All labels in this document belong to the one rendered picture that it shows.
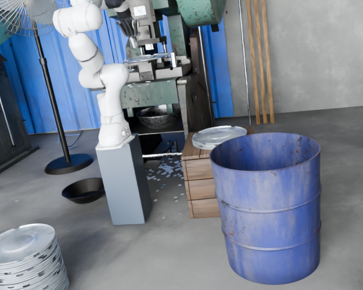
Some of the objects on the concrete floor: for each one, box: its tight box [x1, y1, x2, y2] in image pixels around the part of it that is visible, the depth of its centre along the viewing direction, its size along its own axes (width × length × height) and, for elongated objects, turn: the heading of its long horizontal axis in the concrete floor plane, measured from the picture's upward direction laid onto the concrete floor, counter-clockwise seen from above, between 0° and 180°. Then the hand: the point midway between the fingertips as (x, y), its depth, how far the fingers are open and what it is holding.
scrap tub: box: [209, 132, 322, 285], centre depth 163 cm, size 42×42×48 cm
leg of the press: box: [177, 28, 217, 141], centre depth 281 cm, size 92×12×90 cm, turn 12°
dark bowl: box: [62, 178, 105, 204], centre depth 256 cm, size 30×30×7 cm
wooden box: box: [181, 126, 255, 219], centre depth 221 cm, size 40×38×35 cm
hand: (133, 41), depth 233 cm, fingers closed
